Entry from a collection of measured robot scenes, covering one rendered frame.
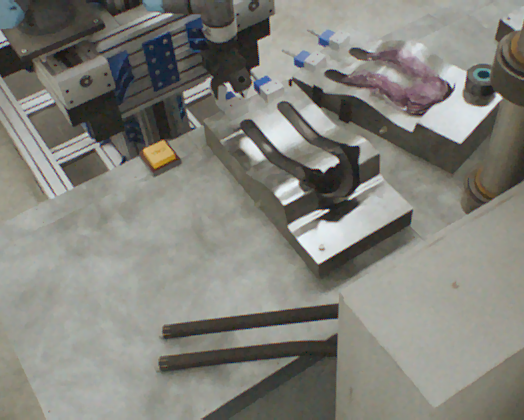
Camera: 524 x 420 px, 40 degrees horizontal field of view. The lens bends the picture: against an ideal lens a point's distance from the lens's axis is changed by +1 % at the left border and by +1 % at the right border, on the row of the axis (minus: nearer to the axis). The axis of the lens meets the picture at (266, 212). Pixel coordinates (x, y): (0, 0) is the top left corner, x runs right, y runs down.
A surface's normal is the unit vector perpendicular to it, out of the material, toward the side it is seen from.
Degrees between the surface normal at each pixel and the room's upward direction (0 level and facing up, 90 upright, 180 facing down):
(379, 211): 0
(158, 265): 0
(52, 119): 0
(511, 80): 90
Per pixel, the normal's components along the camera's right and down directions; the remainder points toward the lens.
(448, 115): -0.07, -0.61
